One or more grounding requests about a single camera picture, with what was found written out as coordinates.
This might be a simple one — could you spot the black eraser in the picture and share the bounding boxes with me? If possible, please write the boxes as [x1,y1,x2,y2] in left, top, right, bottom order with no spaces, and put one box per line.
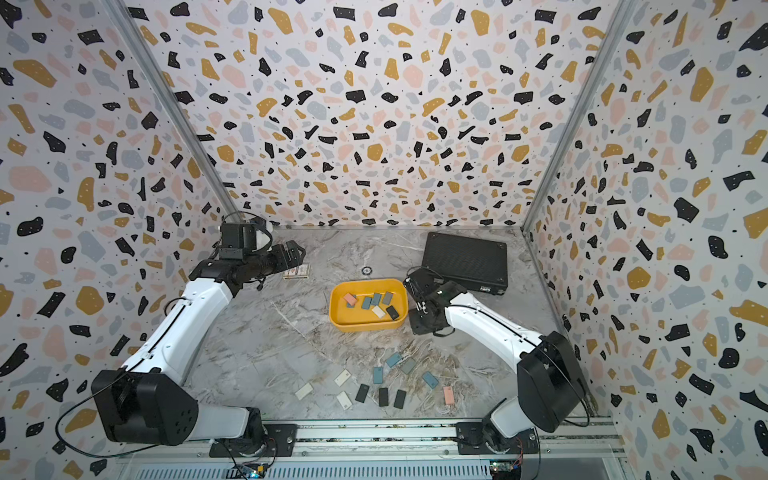
[378,388,389,407]
[355,384,370,403]
[394,390,407,409]
[386,306,400,321]

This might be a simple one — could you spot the white eraser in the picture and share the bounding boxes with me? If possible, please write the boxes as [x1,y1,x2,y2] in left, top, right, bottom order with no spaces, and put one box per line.
[336,392,352,410]
[371,306,387,319]
[295,383,313,400]
[334,370,351,386]

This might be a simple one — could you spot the yellow plastic storage box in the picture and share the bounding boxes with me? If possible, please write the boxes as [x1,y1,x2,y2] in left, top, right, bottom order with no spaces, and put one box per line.
[329,278,409,332]

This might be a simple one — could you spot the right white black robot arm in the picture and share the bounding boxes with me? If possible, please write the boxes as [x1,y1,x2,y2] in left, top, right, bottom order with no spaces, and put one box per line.
[403,267,589,454]

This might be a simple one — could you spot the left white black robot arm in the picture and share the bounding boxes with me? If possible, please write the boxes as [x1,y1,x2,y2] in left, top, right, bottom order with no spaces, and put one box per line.
[91,220,306,456]

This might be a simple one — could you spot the small card box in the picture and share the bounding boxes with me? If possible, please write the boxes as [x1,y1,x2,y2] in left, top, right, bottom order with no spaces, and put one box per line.
[283,264,310,280]

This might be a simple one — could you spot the white eraser bottom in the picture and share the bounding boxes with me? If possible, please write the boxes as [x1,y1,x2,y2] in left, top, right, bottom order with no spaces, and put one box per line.
[336,392,352,410]

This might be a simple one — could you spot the black hard case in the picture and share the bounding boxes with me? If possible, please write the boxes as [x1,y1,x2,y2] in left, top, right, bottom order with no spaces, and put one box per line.
[422,232,509,295]

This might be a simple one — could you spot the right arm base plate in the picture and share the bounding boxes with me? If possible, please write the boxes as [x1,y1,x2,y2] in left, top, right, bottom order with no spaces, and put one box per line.
[455,422,540,455]

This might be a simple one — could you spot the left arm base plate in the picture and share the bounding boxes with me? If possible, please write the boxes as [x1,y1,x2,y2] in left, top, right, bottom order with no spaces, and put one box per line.
[208,423,298,460]

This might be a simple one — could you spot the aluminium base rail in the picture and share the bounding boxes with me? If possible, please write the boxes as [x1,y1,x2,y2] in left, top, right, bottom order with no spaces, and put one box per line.
[108,417,634,479]

